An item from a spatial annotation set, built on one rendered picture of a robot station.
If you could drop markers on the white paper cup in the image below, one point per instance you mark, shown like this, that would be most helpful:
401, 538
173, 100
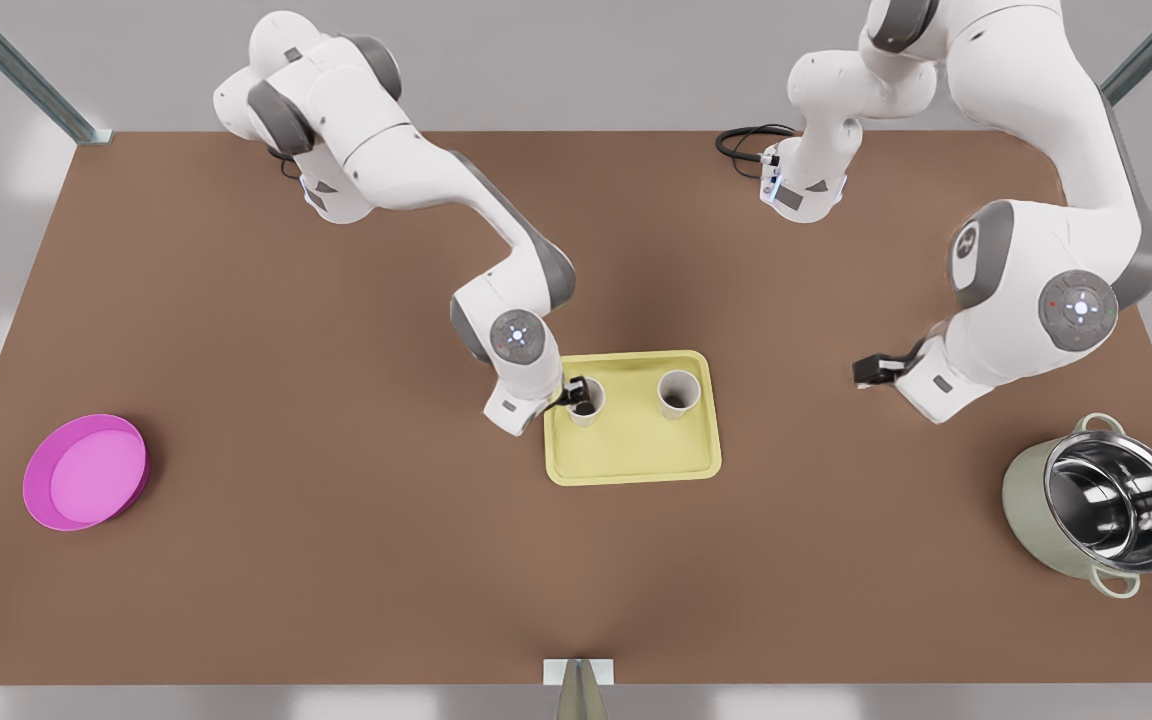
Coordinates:
678, 393
588, 403

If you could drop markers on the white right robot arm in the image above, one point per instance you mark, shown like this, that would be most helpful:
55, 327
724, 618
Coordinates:
406, 170

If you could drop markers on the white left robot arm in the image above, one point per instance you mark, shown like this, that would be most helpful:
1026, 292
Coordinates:
1036, 280

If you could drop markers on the yellow rectangular tray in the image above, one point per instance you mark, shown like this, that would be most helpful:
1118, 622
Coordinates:
633, 440

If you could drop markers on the pale green steel pot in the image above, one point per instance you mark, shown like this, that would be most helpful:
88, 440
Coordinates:
1101, 505

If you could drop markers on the pink round bowl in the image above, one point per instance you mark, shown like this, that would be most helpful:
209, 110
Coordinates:
86, 472

